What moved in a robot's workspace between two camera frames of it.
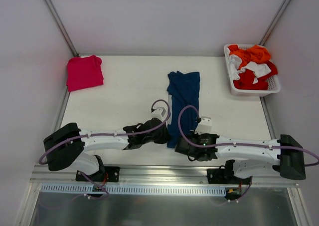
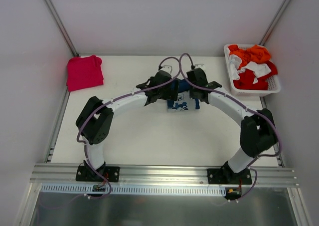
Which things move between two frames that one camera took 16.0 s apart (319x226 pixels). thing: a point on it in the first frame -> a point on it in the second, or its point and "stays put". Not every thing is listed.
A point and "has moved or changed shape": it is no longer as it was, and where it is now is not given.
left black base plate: (109, 174) stays put
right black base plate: (217, 176) stays put
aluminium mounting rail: (154, 175) stays put
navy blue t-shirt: (184, 89) has moved or changed shape
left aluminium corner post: (59, 23) stays put
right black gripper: (181, 147) -> (192, 91)
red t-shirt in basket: (246, 77) stays put
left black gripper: (163, 134) -> (173, 89)
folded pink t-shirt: (83, 72) stays put
